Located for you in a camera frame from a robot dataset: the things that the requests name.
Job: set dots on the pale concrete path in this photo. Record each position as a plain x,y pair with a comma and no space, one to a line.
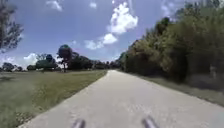
123,100

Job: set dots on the distant row of trees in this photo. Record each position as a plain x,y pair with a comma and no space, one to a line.
66,61

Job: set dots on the robot's own part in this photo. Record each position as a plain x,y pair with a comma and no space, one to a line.
149,123
79,124

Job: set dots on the dense wood of trees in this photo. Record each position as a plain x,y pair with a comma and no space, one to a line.
186,50

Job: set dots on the grass field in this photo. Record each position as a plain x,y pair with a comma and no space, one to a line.
30,90

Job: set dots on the grass verge strip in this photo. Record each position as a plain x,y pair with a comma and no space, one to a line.
200,91

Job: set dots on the bare branched tree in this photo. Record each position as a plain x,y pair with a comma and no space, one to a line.
7,28

